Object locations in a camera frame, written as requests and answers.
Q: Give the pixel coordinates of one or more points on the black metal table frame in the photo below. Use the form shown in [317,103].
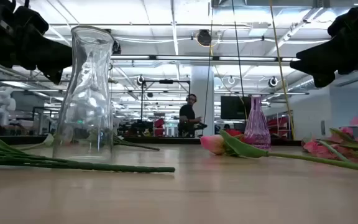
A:
[154,140]

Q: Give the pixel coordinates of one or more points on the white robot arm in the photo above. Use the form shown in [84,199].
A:
[2,105]

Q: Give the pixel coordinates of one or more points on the red cabinet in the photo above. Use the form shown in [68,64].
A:
[159,126]

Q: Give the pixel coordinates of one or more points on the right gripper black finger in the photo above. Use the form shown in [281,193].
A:
[322,70]
[328,53]

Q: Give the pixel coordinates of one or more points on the long ceiling light bar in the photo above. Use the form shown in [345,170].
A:
[182,58]

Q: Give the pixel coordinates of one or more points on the black metal rig frame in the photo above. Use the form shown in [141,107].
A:
[166,81]

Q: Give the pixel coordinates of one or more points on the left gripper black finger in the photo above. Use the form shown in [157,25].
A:
[48,49]
[56,67]

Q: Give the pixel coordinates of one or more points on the person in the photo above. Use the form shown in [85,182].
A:
[186,115]

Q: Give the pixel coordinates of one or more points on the white square pillar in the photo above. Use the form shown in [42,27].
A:
[197,81]

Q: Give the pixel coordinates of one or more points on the pink tulip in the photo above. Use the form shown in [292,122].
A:
[213,144]

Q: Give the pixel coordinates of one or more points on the clear glass vase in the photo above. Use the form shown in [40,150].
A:
[85,93]

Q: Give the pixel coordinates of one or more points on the black screen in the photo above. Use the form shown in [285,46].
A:
[233,107]

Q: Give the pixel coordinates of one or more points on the purple glass vase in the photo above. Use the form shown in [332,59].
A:
[256,130]

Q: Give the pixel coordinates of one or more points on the pink flower bunch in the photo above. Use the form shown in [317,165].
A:
[319,151]

